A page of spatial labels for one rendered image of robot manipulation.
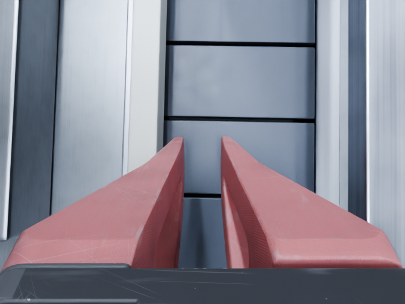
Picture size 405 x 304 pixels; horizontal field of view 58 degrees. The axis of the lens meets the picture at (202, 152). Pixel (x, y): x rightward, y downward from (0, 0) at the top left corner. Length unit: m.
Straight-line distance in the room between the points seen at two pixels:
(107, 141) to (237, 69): 0.10
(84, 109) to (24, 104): 0.04
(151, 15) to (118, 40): 0.09
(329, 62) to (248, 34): 0.04
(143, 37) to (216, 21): 0.05
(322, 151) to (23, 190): 0.16
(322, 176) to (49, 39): 0.18
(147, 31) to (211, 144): 0.06
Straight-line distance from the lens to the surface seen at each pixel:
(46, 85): 0.24
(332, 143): 0.19
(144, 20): 0.16
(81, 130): 0.25
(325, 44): 0.20
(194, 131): 0.18
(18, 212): 0.22
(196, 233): 0.18
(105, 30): 0.26
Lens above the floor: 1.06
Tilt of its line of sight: 87 degrees down
